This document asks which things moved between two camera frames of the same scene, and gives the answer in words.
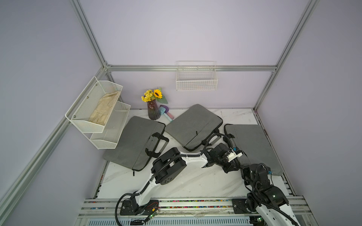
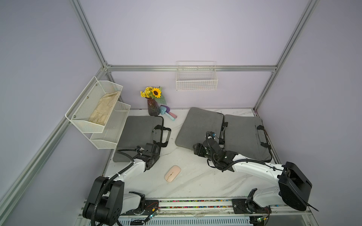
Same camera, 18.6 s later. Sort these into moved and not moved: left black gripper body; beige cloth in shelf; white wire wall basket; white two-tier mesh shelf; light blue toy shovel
Moved: left black gripper body
Not moved: white wire wall basket; white two-tier mesh shelf; light blue toy shovel; beige cloth in shelf
